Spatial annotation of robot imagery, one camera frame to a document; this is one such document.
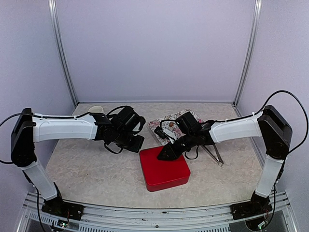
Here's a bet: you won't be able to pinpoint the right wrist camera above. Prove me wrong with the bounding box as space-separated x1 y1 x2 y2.
154 119 177 144

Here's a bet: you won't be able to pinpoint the front aluminium rail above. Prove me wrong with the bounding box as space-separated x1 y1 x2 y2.
18 193 299 232

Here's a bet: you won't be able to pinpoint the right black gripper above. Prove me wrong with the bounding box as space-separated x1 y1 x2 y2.
156 131 196 161

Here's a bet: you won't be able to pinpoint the red chocolate tin box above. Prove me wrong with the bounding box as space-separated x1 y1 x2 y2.
144 173 191 192

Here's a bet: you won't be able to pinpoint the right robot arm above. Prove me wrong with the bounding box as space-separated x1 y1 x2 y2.
155 102 304 215

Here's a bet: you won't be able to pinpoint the right aluminium frame post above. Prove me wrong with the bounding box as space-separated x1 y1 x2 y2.
233 0 263 107

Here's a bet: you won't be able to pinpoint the aluminium frame post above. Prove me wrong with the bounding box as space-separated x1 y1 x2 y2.
48 0 79 107
233 0 263 107

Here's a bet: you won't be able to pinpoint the red tin lid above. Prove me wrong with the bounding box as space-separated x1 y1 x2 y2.
140 146 191 176

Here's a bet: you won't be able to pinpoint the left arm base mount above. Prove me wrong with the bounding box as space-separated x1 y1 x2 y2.
42 202 84 221

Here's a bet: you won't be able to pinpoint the cream ribbed mug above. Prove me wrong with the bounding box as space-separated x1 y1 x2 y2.
88 105 104 113

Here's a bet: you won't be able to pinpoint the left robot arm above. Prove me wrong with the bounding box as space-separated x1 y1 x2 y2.
1 105 146 215

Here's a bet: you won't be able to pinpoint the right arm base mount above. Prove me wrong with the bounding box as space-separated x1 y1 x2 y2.
230 202 273 220

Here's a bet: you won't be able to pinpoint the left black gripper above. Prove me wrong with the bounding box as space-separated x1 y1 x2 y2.
113 130 145 153

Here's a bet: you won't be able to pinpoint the floral tray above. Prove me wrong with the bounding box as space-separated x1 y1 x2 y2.
148 109 203 145

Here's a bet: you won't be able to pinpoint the steel serving tongs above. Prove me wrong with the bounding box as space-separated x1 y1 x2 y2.
202 145 224 167

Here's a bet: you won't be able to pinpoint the left aluminium frame post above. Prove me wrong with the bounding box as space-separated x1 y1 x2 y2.
48 0 79 107

